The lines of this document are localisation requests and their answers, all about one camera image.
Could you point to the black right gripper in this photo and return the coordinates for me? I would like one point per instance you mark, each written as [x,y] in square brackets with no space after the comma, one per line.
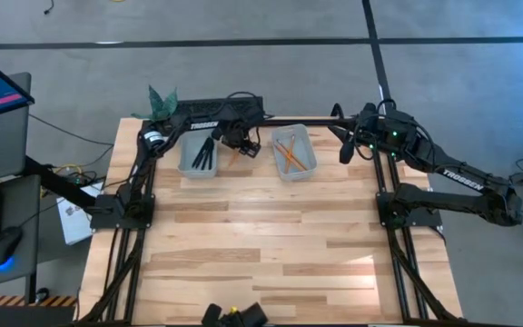
[369,131]

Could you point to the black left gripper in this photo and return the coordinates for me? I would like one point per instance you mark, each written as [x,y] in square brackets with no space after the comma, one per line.
[234,131]

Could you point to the light grey plastic bin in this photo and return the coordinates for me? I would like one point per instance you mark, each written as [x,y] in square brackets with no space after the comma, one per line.
[307,150]
[186,170]

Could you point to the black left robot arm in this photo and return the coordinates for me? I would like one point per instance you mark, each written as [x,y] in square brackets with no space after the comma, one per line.
[198,125]

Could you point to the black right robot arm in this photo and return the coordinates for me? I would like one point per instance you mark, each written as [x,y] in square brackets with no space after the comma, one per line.
[461,179]

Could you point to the green snake plant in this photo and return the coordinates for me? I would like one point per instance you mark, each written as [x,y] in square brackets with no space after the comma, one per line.
[161,104]

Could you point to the black device with yellow dot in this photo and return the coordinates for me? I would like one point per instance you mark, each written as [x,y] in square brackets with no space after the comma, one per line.
[252,315]

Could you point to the white paper booklet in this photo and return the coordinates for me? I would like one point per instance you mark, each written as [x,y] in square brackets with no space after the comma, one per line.
[73,227]

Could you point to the grey desk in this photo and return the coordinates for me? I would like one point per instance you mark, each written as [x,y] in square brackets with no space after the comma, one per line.
[16,213]

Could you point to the black caster wheel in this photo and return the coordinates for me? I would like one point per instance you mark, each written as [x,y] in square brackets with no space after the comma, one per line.
[41,295]

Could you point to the black computer mouse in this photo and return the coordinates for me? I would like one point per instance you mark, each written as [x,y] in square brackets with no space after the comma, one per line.
[3,245]

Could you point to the yellow black hazard tape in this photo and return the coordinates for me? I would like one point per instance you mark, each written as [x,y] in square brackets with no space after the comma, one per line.
[16,300]

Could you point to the black curved bracket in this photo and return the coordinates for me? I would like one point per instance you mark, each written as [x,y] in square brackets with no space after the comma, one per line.
[337,110]

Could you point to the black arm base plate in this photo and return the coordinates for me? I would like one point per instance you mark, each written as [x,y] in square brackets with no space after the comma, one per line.
[107,218]
[429,221]

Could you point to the black aluminium table frame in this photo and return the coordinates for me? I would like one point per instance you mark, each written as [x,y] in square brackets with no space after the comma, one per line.
[136,268]

